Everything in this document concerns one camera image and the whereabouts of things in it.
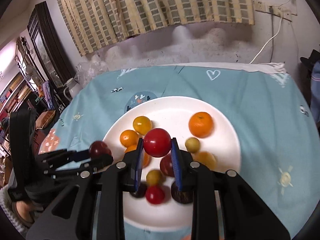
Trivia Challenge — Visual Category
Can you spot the small orange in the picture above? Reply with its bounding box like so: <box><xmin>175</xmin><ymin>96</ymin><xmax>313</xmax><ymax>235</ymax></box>
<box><xmin>120</xmin><ymin>129</ymin><xmax>139</xmax><ymax>148</ymax></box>

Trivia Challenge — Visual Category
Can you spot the white oval plate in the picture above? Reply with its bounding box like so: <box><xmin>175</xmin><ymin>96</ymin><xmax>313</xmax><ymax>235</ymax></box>
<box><xmin>103</xmin><ymin>96</ymin><xmax>241</xmax><ymax>232</ymax></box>

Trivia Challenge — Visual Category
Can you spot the orange center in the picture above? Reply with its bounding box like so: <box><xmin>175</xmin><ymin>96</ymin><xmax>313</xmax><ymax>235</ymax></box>
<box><xmin>124</xmin><ymin>145</ymin><xmax>151</xmax><ymax>168</ymax></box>

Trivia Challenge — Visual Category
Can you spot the large orange left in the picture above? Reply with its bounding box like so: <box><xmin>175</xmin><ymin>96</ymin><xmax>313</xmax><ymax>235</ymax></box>
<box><xmin>188</xmin><ymin>112</ymin><xmax>214</xmax><ymax>138</ymax></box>

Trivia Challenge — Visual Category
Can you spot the dark yellow-orange round fruit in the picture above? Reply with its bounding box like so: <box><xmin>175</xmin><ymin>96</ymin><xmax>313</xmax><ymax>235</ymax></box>
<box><xmin>133</xmin><ymin>116</ymin><xmax>152</xmax><ymax>135</ymax></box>

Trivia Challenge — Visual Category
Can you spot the red cherry fruit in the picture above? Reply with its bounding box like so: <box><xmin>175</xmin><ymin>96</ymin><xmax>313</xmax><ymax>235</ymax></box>
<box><xmin>145</xmin><ymin>185</ymin><xmax>165</xmax><ymax>205</ymax></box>
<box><xmin>160</xmin><ymin>153</ymin><xmax>175</xmax><ymax>177</ymax></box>

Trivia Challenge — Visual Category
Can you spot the red cherry fruit upper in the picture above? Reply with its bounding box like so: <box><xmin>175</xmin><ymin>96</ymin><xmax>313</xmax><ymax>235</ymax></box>
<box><xmin>145</xmin><ymin>185</ymin><xmax>165</xmax><ymax>205</ymax></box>

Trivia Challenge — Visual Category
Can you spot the white power cable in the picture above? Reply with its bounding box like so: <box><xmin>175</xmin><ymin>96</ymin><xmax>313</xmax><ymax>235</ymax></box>
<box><xmin>249</xmin><ymin>0</ymin><xmax>296</xmax><ymax>65</ymax></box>

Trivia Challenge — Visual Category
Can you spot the teal patterned tablecloth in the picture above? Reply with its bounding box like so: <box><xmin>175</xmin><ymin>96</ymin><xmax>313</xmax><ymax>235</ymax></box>
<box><xmin>40</xmin><ymin>64</ymin><xmax>319</xmax><ymax>237</ymax></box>

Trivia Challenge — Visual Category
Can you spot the dark plum left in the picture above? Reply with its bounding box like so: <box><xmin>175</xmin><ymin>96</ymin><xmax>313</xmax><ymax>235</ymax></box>
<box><xmin>130</xmin><ymin>182</ymin><xmax>148</xmax><ymax>198</ymax></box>

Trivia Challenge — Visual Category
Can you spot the wall power strip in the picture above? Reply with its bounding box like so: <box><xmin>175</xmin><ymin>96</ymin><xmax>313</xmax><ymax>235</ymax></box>
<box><xmin>253</xmin><ymin>0</ymin><xmax>293</xmax><ymax>22</ymax></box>

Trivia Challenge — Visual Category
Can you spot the small yellow fruit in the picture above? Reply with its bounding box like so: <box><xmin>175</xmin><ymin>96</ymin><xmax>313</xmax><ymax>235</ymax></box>
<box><xmin>146</xmin><ymin>170</ymin><xmax>164</xmax><ymax>186</ymax></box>
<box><xmin>185</xmin><ymin>137</ymin><xmax>201</xmax><ymax>153</ymax></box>

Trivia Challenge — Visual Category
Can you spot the yellow pear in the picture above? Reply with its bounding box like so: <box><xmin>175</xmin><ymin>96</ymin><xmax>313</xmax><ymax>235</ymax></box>
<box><xmin>193</xmin><ymin>152</ymin><xmax>217</xmax><ymax>171</ymax></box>

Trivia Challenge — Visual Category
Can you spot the person's left hand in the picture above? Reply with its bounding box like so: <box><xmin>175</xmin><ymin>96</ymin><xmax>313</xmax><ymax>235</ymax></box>
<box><xmin>12</xmin><ymin>200</ymin><xmax>44</xmax><ymax>228</ymax></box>

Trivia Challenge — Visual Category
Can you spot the red cherry fruit lower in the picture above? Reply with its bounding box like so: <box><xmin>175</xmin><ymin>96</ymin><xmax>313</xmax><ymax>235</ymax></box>
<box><xmin>160</xmin><ymin>153</ymin><xmax>175</xmax><ymax>177</ymax></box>

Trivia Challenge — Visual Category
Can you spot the white kettle jug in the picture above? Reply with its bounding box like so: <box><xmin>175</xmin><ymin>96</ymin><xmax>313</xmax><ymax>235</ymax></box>
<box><xmin>63</xmin><ymin>78</ymin><xmax>82</xmax><ymax>102</ymax></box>

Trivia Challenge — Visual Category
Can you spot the dark brown fruit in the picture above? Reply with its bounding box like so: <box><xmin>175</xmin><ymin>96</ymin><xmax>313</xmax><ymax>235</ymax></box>
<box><xmin>170</xmin><ymin>182</ymin><xmax>193</xmax><ymax>204</ymax></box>

